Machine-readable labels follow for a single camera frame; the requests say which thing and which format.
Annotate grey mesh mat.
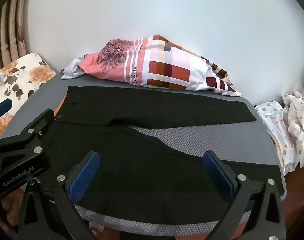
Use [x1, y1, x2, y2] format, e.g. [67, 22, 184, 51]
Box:
[0, 74, 286, 240]

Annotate black pants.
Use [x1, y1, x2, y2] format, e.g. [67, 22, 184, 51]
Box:
[40, 85, 286, 224]

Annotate white patterned cloth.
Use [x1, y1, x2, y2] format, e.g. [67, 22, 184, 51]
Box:
[254, 101, 296, 173]
[283, 91, 304, 168]

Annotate patterned curtain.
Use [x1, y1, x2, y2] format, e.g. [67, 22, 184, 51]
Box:
[0, 0, 32, 76]

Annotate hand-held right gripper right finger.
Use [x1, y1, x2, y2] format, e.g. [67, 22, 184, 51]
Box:
[203, 151, 286, 240]

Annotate floral cushion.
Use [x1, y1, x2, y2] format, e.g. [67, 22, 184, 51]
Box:
[0, 52, 58, 141]

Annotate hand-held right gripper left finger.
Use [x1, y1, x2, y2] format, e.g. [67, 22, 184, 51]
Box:
[18, 151, 101, 240]

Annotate grey striped cloth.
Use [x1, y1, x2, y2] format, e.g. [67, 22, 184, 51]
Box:
[61, 57, 86, 80]

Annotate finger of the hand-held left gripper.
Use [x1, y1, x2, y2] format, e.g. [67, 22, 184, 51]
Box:
[0, 99, 13, 123]
[0, 109, 55, 178]

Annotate pink plaid blanket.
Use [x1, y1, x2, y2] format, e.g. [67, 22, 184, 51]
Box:
[78, 35, 242, 97]

